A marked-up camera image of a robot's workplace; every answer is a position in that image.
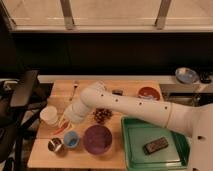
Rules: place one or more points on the small metal cup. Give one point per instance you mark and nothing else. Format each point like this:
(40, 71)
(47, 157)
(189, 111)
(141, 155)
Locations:
(55, 145)

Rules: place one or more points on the red bowl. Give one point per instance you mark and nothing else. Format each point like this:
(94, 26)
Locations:
(149, 93)

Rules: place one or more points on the black office chair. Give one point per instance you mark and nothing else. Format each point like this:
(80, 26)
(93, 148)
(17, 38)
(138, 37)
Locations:
(19, 109)

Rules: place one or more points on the dark grape bunch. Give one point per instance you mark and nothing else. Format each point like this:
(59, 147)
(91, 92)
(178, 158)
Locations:
(102, 115)

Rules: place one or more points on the small blue cup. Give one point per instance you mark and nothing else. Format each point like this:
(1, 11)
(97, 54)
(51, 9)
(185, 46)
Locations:
(71, 139)

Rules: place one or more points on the white plastic cup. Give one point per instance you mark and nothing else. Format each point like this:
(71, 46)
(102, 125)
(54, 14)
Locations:
(49, 115)

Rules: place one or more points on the grey round dish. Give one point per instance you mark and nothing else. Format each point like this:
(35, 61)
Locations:
(186, 75)

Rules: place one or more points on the green plastic tray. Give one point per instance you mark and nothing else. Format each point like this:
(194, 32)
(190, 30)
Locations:
(137, 133)

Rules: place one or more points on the purple plastic bowl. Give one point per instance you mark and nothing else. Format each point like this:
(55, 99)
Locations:
(97, 139)

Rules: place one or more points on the dark brown sponge block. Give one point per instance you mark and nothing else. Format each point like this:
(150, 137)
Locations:
(155, 145)

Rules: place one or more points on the red orange pepper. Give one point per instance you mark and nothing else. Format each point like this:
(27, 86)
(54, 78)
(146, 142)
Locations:
(61, 129)

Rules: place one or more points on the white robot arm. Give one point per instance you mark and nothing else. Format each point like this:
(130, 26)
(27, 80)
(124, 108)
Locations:
(194, 122)

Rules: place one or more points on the silver fork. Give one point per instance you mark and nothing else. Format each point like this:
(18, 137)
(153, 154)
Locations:
(75, 86)

